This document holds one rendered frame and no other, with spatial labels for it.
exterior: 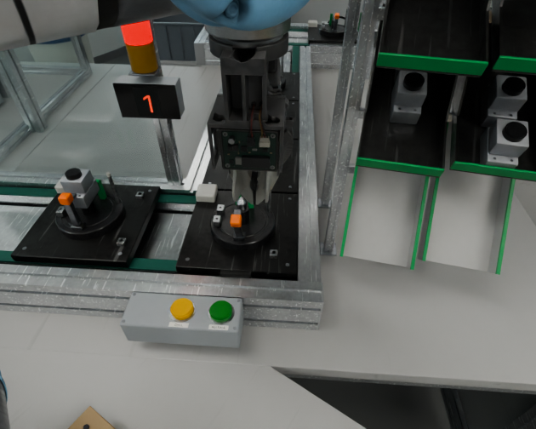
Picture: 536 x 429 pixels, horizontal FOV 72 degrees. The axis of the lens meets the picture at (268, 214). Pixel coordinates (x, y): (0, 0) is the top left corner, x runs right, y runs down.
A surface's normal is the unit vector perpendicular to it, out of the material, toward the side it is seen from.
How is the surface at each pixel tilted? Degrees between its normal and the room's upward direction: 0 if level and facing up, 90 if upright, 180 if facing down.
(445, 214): 45
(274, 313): 90
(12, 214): 0
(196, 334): 90
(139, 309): 0
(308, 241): 0
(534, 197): 90
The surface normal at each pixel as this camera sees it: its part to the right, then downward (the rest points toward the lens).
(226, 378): 0.00, -0.73
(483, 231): -0.17, -0.04
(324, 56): -0.07, 0.69
